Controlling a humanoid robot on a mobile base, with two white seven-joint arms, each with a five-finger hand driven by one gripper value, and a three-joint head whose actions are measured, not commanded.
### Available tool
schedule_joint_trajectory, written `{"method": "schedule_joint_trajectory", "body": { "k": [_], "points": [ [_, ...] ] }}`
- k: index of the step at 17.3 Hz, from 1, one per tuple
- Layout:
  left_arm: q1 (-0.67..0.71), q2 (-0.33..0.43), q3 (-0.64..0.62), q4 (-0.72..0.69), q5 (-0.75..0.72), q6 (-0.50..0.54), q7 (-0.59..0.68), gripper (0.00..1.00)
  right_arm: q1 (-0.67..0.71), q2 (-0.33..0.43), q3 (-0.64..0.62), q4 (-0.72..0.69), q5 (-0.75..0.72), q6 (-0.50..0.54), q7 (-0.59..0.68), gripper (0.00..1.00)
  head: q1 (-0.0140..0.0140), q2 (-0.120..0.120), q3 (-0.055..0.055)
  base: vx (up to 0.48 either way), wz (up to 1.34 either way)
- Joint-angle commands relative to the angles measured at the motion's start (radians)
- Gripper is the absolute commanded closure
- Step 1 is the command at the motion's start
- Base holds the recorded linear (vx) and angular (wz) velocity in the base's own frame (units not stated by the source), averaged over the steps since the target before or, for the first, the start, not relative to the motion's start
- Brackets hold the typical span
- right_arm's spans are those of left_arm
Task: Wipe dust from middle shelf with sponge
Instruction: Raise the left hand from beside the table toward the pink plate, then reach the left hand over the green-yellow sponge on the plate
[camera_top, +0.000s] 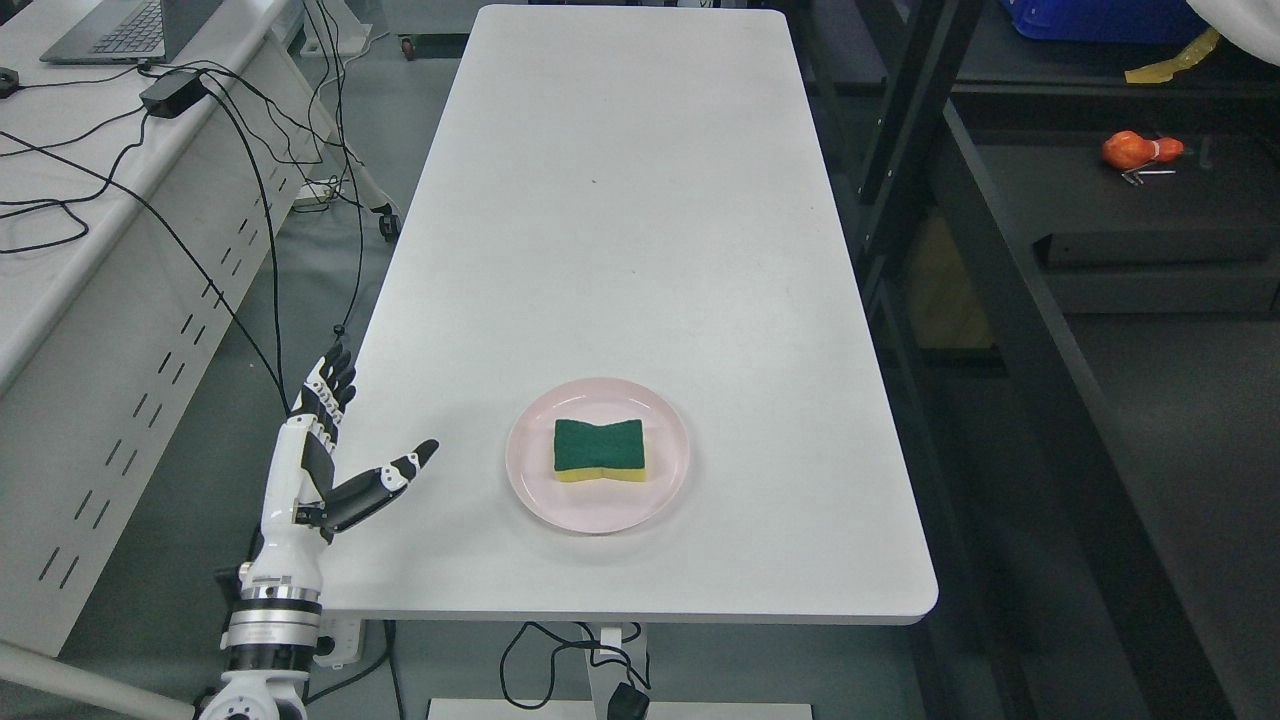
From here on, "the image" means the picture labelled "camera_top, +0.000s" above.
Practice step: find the black metal shelf rack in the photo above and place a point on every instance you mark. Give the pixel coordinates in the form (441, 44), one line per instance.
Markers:
(1082, 360)

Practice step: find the blue plastic bin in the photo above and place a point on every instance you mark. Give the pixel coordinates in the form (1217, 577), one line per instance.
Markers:
(1106, 22)

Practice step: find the green yellow sponge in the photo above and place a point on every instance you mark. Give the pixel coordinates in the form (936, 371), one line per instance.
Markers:
(584, 451)

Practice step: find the black plug under table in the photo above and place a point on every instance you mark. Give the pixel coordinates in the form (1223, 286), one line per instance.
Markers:
(627, 703)

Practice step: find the orange toy object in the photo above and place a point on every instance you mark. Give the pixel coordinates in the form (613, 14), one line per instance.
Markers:
(1127, 150)

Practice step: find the pink round plate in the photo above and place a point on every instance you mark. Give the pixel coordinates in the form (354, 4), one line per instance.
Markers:
(597, 507)

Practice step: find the white table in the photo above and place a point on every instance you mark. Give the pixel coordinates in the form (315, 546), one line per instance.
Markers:
(639, 193)

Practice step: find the black power adapter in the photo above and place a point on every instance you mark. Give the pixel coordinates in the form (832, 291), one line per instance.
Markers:
(172, 94)

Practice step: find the white side desk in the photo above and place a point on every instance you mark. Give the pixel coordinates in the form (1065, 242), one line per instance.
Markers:
(127, 240)

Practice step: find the yellow tape strip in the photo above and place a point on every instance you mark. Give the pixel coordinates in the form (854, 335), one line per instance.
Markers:
(1165, 70)

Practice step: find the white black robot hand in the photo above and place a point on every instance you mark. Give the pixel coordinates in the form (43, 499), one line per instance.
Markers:
(304, 506)

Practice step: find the grey laptop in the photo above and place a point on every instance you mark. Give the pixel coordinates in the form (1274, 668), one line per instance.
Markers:
(124, 32)

